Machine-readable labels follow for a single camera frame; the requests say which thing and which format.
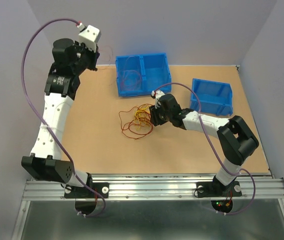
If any red wire tangle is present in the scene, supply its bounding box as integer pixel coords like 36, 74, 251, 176
118, 103, 154, 140

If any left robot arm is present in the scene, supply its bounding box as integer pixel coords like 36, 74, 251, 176
21, 38, 101, 198

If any yellow wire tangle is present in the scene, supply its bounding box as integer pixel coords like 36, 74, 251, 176
133, 106, 153, 130

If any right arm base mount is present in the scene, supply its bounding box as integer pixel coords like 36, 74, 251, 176
193, 181, 242, 198

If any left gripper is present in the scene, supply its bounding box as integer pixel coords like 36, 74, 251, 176
72, 40, 100, 76

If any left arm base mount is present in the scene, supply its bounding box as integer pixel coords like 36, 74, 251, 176
64, 182, 110, 199

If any blue double bin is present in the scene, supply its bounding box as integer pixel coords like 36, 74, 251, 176
115, 53, 172, 98

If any aluminium rail frame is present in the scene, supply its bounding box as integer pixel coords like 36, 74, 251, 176
11, 65, 284, 240

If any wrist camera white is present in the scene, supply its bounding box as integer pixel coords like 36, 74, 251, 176
151, 90, 165, 108
77, 22, 101, 53

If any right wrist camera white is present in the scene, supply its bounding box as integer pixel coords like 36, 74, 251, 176
151, 90, 165, 108

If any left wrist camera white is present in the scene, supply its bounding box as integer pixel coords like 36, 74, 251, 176
77, 22, 101, 53

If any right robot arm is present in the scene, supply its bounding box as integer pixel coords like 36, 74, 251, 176
149, 90, 259, 198

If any pulled red wire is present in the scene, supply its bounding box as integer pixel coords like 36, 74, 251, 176
98, 46, 114, 70
119, 56, 139, 83
120, 71, 143, 91

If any blue single bin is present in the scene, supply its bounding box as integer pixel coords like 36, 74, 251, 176
189, 78, 234, 116

